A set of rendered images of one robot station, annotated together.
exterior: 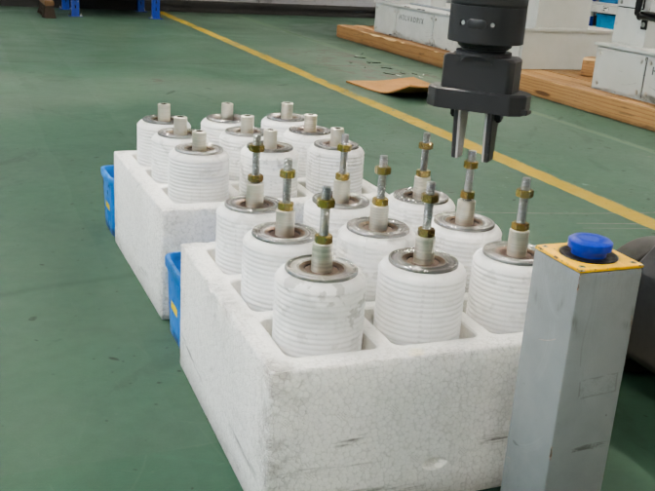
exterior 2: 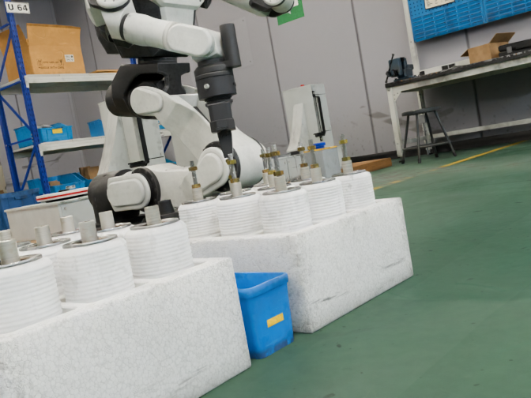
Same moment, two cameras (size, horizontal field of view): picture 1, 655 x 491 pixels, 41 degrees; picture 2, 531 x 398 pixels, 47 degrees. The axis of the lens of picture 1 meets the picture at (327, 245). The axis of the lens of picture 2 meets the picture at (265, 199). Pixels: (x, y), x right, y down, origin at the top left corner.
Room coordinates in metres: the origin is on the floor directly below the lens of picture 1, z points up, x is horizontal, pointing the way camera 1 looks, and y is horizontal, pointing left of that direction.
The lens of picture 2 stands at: (1.61, 1.13, 0.33)
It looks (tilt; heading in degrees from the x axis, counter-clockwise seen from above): 4 degrees down; 244
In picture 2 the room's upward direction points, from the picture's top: 10 degrees counter-clockwise
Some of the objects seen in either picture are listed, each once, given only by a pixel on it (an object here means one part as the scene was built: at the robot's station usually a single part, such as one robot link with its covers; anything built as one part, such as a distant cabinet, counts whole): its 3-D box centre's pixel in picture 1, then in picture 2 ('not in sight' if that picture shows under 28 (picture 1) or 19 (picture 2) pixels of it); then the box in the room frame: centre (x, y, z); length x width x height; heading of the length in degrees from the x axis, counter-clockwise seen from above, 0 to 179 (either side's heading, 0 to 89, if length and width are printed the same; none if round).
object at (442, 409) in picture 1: (367, 350); (287, 259); (1.01, -0.06, 0.09); 0.39 x 0.39 x 0.18; 23
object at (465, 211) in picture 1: (465, 212); not in sight; (1.06, -0.17, 0.26); 0.02 x 0.02 x 0.03
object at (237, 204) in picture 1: (254, 205); (281, 191); (1.08, 0.10, 0.25); 0.08 x 0.08 x 0.01
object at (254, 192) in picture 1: (254, 195); (280, 185); (1.08, 0.10, 0.26); 0.02 x 0.02 x 0.03
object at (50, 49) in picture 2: not in sight; (42, 55); (0.63, -5.53, 1.70); 0.72 x 0.58 x 0.50; 27
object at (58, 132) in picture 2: not in sight; (44, 134); (0.78, -5.43, 0.90); 0.50 x 0.38 x 0.21; 115
